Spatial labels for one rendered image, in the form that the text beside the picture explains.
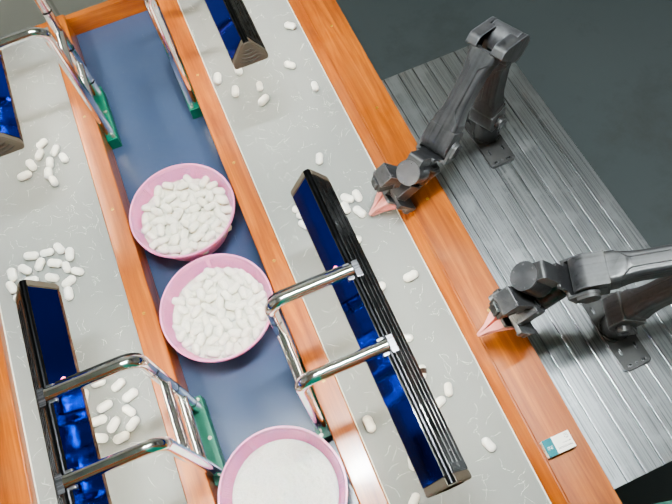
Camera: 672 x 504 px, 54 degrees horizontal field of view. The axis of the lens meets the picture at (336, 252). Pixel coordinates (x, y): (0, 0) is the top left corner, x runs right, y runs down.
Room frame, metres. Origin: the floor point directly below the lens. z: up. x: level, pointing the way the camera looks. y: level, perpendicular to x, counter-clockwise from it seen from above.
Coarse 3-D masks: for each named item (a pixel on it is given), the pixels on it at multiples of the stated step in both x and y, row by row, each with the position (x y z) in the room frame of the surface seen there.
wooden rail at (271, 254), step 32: (160, 0) 1.58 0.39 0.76; (192, 64) 1.32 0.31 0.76; (224, 128) 1.09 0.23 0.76; (224, 160) 0.99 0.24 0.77; (256, 192) 0.88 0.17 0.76; (256, 224) 0.79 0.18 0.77; (288, 320) 0.53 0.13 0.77; (320, 352) 0.44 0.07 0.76; (320, 384) 0.37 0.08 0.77; (352, 448) 0.22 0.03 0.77; (352, 480) 0.16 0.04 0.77
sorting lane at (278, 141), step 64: (192, 0) 1.59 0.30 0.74; (256, 0) 1.55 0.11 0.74; (256, 64) 1.30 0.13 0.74; (320, 64) 1.26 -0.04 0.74; (256, 128) 1.09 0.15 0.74; (320, 128) 1.05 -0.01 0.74; (384, 256) 0.66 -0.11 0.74; (320, 320) 0.52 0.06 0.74; (448, 320) 0.47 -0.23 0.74; (384, 448) 0.22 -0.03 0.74; (512, 448) 0.17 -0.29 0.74
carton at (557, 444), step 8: (568, 432) 0.18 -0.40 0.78; (544, 440) 0.17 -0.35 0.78; (552, 440) 0.17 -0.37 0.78; (560, 440) 0.17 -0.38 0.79; (568, 440) 0.17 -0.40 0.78; (544, 448) 0.16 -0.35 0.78; (552, 448) 0.16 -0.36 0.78; (560, 448) 0.15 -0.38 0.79; (568, 448) 0.15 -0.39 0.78; (552, 456) 0.14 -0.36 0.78
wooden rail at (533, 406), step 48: (288, 0) 1.52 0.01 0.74; (336, 48) 1.29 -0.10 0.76; (384, 96) 1.10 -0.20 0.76; (384, 144) 0.95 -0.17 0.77; (432, 192) 0.79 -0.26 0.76; (432, 240) 0.66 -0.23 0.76; (480, 288) 0.53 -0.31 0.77; (528, 384) 0.29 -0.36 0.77; (528, 432) 0.20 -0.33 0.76; (576, 432) 0.18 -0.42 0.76; (576, 480) 0.09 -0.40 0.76
